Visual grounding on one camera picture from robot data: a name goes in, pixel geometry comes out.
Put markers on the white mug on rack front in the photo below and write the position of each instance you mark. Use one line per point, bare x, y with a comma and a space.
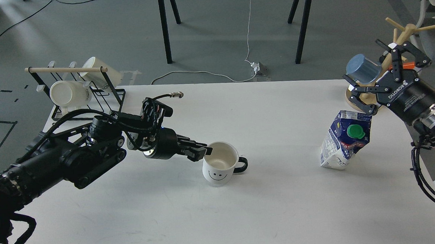
70, 94

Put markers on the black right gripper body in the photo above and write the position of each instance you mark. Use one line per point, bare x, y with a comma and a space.
410, 98

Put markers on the white smiley mug black handle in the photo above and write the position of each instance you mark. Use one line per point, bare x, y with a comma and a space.
223, 162

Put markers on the grey power socket box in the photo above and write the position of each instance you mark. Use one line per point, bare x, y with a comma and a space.
259, 68

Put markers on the cream mug on rack rear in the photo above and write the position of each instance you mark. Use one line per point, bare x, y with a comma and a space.
97, 77

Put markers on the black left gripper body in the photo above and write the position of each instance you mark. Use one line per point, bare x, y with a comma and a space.
166, 146

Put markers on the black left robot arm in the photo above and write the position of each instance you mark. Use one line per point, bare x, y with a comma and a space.
80, 147

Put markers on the orange mug on tree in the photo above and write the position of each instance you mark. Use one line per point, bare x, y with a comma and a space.
408, 65

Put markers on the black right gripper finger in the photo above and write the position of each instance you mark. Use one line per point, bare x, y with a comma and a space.
354, 96
395, 59

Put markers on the blue white milk carton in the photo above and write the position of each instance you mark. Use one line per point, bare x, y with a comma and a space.
349, 132

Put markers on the black table leg left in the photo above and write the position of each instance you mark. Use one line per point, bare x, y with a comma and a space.
164, 26

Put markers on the blue mug on tree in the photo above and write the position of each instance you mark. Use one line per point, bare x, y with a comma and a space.
362, 69

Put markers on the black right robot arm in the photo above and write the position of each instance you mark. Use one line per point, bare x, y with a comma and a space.
426, 140

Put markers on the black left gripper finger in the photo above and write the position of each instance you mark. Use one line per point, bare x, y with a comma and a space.
197, 153
186, 142

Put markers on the black wire cup rack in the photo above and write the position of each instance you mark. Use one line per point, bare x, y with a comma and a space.
101, 101

